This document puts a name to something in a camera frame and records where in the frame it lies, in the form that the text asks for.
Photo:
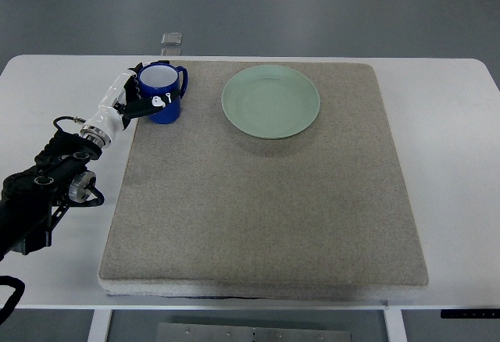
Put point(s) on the beige fabric mat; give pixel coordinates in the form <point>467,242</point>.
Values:
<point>208,211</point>

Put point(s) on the black table control panel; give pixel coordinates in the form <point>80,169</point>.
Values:
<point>471,313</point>

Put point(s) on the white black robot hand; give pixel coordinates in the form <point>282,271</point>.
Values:
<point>122,103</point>

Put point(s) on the light green plate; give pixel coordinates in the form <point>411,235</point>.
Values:
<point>270,101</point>

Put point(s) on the blue mug white inside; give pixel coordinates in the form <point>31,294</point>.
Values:
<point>166,82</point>

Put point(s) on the metal floor socket plate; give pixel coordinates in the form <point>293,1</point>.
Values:
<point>171,39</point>

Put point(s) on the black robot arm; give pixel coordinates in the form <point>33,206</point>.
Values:
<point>35,200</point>

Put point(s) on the white table leg frame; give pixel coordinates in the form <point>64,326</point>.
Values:
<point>394,325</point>

